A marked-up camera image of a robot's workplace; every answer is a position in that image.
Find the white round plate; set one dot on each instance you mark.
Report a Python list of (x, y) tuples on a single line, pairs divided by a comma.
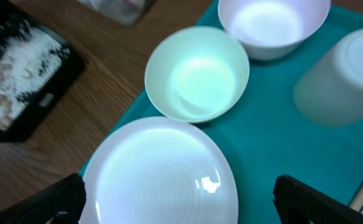
[(158, 170)]

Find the white bowl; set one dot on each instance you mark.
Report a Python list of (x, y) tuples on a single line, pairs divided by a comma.
[(272, 29), (196, 74)]

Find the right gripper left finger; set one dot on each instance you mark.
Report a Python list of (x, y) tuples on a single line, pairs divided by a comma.
[(62, 202)]

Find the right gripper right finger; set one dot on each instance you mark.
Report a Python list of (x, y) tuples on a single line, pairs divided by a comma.
[(298, 203)]

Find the clear plastic bin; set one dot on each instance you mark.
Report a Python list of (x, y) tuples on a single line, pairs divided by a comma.
[(125, 12)]

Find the white paper cup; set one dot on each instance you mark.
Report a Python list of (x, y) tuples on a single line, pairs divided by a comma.
[(330, 93)]

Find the rice food scraps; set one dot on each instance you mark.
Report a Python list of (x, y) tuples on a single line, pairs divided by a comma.
[(26, 65)]

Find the black plastic tray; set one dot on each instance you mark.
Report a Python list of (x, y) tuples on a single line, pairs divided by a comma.
[(12, 18)]

